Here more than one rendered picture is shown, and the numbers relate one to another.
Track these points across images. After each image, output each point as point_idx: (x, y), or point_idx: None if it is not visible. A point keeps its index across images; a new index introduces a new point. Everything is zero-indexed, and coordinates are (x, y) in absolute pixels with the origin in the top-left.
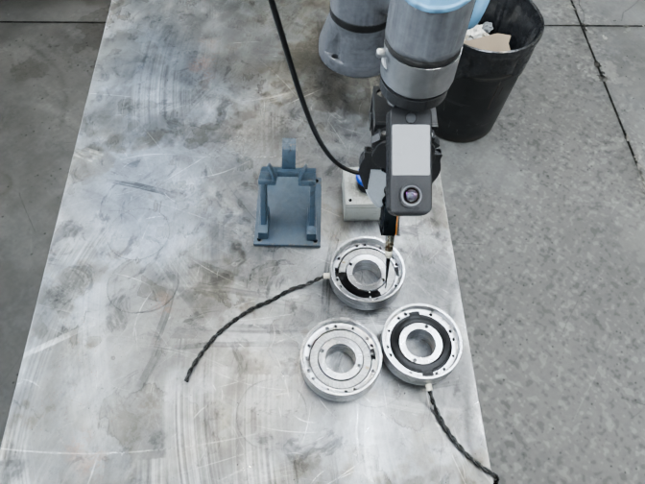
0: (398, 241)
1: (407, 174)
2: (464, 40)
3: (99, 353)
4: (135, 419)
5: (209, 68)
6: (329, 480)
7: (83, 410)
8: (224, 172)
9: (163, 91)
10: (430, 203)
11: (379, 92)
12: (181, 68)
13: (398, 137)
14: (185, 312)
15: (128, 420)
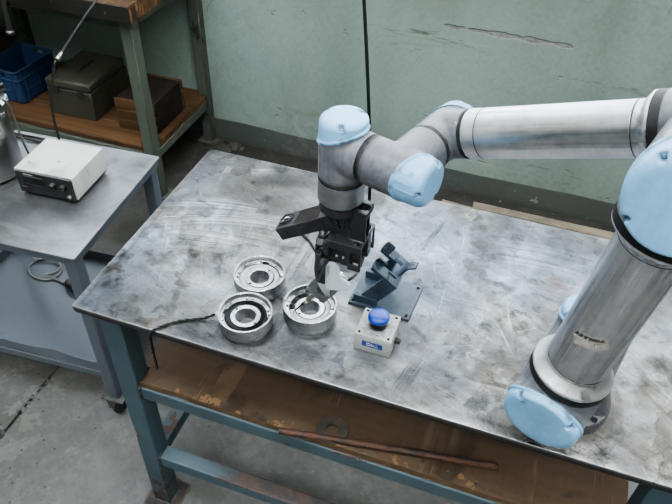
0: (332, 347)
1: (298, 215)
2: (324, 178)
3: None
4: (280, 206)
5: (551, 288)
6: (202, 264)
7: (296, 191)
8: (434, 272)
9: (527, 258)
10: (278, 228)
11: (498, 394)
12: (553, 272)
13: (317, 207)
14: None
15: (281, 204)
